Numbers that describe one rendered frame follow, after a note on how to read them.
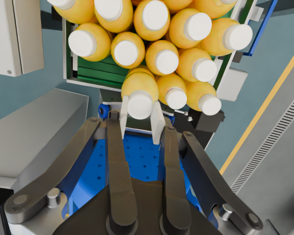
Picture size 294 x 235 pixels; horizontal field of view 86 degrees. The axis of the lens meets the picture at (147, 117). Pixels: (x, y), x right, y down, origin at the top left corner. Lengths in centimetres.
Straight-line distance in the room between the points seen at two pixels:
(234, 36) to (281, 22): 148
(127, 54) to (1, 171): 68
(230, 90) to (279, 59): 125
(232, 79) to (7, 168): 90
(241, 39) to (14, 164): 84
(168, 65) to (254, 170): 226
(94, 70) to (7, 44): 23
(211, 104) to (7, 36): 37
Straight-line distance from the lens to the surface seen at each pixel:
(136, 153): 39
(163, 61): 29
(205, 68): 31
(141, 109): 23
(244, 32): 34
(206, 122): 49
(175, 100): 31
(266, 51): 177
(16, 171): 81
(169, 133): 16
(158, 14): 29
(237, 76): 64
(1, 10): 36
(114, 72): 51
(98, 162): 35
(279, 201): 321
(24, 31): 39
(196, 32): 30
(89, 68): 52
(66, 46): 45
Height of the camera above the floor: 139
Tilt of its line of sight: 64 degrees down
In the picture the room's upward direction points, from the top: 174 degrees clockwise
